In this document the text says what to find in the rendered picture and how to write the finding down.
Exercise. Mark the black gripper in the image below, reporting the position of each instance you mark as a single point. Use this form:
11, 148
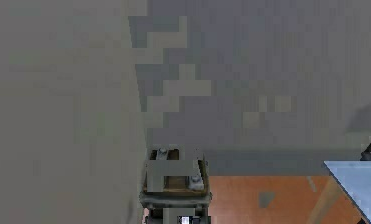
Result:
155, 217

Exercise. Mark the pale blue table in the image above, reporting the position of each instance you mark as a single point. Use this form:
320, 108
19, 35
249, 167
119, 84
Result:
358, 181

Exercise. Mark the black angled object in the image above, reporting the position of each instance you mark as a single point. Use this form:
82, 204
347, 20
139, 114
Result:
370, 151

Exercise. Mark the grey green stand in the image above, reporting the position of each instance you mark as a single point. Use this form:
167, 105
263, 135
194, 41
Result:
174, 200

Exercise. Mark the grey round lump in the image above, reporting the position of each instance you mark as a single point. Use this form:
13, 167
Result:
195, 182
163, 152

